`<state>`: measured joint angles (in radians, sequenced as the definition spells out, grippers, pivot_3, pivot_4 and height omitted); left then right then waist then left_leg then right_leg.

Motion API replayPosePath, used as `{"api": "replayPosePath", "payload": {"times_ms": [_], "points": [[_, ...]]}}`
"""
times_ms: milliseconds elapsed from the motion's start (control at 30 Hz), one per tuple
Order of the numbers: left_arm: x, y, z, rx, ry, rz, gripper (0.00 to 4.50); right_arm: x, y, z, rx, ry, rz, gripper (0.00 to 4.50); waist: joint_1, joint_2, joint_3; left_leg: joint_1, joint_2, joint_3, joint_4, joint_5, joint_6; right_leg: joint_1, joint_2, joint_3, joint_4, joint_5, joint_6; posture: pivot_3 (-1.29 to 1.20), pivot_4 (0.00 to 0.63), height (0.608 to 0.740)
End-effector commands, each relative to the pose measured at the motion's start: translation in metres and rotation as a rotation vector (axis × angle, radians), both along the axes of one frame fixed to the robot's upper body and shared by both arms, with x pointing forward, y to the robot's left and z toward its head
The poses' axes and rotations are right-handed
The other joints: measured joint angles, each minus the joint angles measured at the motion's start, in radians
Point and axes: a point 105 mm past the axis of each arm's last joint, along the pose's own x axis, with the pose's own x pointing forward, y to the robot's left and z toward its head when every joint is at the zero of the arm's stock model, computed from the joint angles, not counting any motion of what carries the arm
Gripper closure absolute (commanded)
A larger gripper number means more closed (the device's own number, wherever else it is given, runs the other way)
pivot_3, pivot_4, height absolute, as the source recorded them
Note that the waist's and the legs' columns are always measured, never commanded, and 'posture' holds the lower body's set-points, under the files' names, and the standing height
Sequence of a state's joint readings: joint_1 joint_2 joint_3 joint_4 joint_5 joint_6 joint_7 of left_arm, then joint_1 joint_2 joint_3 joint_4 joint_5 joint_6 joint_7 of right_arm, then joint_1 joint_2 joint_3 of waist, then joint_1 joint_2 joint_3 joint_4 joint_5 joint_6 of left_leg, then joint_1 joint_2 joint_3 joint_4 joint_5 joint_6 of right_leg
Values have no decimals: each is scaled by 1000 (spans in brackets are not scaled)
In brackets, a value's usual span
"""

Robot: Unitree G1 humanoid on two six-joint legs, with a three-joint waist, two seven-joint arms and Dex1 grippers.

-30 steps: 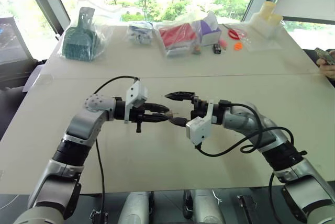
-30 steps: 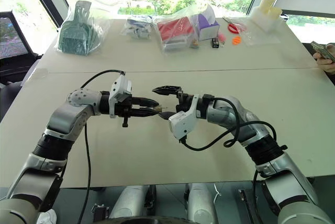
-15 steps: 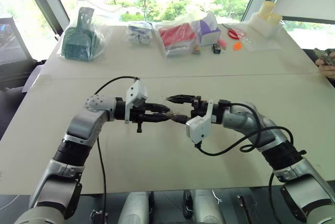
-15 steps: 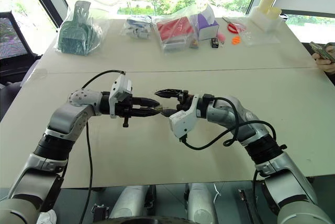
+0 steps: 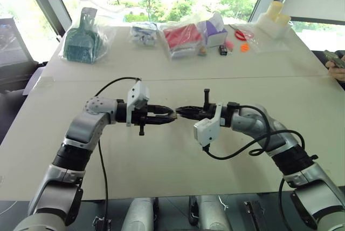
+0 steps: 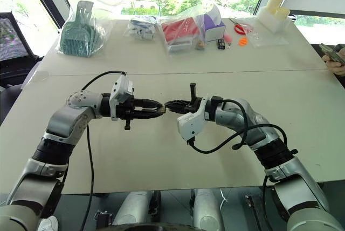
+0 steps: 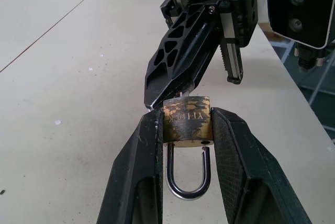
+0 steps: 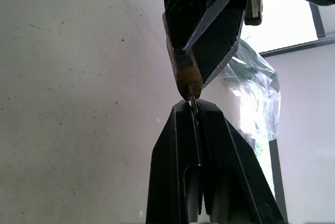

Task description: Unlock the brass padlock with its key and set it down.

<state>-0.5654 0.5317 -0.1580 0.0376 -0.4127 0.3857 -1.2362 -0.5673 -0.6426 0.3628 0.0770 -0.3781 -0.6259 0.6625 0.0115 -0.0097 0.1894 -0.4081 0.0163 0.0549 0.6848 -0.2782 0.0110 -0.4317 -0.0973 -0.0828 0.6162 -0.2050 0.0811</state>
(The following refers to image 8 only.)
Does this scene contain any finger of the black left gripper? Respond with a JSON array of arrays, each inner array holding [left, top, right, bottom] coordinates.
[[163, 0, 238, 55], [185, 0, 252, 89]]

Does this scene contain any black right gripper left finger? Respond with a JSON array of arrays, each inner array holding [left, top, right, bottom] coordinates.
[[145, 100, 204, 224]]

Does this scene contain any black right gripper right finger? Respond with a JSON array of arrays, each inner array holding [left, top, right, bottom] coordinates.
[[195, 99, 286, 224]]

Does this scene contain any clear plastic bag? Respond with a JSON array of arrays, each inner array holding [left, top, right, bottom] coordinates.
[[216, 38, 282, 141]]

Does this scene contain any dark window frame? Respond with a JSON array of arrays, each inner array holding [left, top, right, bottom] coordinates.
[[258, 0, 335, 224]]

